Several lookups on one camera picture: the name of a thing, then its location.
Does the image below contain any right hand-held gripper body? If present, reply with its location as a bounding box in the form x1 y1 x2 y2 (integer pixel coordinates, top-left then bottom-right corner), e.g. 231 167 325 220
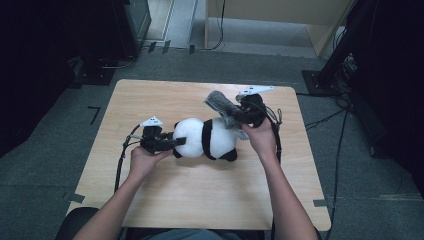
236 85 276 129

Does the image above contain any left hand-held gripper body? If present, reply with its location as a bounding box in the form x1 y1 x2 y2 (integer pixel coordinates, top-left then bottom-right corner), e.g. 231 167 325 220
139 115 164 155

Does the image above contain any panda plush toy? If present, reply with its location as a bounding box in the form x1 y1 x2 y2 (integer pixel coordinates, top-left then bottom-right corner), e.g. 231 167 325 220
172 117 249 163

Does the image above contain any grey cloth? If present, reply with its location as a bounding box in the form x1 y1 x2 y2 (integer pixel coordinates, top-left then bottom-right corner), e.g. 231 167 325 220
203 90 249 130

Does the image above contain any person's left hand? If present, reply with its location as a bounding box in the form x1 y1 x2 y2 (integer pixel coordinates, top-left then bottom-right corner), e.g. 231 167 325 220
129 146 174 183

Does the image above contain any person's right hand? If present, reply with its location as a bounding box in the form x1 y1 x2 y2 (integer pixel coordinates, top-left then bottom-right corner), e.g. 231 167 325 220
242 118 279 164

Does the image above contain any black angled floor tape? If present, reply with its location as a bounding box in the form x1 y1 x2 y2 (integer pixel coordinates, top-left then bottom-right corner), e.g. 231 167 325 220
87 105 102 126

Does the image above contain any person's clothing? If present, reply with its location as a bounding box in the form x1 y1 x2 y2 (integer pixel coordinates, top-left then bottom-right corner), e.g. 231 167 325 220
124 228 268 240

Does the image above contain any black metal stand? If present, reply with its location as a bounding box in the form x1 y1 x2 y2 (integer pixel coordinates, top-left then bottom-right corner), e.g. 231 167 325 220
301 0 379 98

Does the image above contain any light wooden cabinet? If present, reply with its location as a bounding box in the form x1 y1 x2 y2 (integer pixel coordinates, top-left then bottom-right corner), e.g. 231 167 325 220
203 0 354 58

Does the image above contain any dark cabinet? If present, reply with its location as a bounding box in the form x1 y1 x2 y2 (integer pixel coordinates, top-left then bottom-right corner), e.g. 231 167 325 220
109 0 153 61

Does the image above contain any black chair armrest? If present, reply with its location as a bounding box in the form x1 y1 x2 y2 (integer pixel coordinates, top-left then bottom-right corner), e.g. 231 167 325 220
54 207 99 240

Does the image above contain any dark curtain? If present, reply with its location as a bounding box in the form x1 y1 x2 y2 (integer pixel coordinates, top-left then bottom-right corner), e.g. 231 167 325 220
346 0 424 201
0 0 116 158

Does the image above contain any right hand-held gripper cable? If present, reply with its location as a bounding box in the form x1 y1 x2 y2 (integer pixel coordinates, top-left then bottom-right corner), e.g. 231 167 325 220
264 106 284 164

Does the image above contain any hand-held gripper cable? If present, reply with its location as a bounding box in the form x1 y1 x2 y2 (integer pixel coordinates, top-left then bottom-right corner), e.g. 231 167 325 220
114 123 143 194
264 106 284 164

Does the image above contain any left hand-held gripper cable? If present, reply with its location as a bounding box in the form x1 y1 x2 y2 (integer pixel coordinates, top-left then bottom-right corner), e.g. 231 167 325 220
114 123 143 194

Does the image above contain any short black floor cable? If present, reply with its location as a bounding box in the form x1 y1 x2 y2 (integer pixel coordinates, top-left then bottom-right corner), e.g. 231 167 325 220
304 108 349 132

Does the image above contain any grey cable loop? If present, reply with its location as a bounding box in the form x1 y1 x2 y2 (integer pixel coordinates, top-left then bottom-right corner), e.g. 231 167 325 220
98 54 138 70

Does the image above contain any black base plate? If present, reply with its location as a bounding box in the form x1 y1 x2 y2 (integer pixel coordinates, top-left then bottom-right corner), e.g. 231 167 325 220
71 58 116 87

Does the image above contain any black hanging cable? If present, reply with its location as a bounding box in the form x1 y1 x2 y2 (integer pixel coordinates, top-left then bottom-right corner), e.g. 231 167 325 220
199 0 227 52

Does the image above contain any long black floor cable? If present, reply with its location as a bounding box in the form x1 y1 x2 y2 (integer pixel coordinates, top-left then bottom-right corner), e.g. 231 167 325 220
324 106 350 240

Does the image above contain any tangled cable bundle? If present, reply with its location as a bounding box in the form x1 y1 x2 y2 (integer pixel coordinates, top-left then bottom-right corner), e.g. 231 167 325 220
334 53 358 101

